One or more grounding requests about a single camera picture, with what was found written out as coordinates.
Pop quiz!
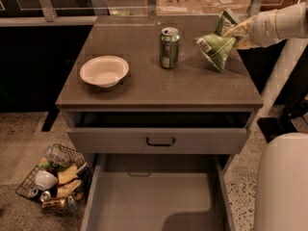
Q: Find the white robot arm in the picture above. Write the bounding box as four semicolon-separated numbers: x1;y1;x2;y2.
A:
225;2;308;231

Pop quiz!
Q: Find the grey drawer cabinet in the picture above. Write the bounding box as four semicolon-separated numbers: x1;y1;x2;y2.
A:
55;14;265;231

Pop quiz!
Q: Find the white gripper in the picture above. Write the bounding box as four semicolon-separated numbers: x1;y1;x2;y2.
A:
223;10;280;50

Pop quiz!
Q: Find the brown shiny can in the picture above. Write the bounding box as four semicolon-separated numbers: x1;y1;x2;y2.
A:
41;198;66;212

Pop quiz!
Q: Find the white paper bowl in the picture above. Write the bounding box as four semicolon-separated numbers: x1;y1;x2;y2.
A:
80;56;129;88

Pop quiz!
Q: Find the white ceramic bowl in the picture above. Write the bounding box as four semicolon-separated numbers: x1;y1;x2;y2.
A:
35;170;58;191

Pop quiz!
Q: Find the clear plastic bottle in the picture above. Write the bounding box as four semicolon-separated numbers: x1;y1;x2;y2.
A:
43;144;70;167

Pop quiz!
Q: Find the yellow sponge upper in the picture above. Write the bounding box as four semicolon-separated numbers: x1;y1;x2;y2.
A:
58;165;77;185

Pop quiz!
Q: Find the green soda can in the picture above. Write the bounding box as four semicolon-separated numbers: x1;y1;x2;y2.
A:
160;27;180;69

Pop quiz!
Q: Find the grey middle drawer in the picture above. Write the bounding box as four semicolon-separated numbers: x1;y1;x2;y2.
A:
81;154;236;231

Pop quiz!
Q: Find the silver can middle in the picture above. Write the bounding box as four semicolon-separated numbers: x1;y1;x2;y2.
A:
39;191;51;202

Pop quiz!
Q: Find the yellow sponge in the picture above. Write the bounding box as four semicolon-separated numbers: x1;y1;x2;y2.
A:
58;165;77;185
57;179;82;198

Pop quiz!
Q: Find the cardboard box left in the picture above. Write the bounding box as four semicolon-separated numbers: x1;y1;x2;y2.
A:
156;0;204;14

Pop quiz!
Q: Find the green chip bag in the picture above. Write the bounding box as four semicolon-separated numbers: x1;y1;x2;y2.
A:
193;9;240;72

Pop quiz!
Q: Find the silver can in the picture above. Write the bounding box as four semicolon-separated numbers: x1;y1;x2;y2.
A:
39;191;51;202
27;188;39;199

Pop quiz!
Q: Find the grey drawer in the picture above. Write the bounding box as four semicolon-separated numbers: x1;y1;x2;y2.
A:
81;154;236;231
68;111;252;154

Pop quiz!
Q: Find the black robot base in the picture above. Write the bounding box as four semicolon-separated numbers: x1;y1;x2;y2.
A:
257;99;308;142

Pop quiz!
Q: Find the yellow sponge lower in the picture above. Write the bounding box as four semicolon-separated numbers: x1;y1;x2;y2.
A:
57;179;82;198

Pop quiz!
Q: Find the black drawer handle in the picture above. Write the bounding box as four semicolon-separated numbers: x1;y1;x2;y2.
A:
146;138;176;147

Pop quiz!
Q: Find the silver can left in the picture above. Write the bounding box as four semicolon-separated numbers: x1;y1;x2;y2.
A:
27;188;39;199

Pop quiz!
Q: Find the black wire basket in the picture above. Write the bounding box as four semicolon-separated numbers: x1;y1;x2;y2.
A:
15;144;92;215

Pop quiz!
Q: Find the grey top drawer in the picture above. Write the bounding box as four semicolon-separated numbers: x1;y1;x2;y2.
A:
68;111;252;154

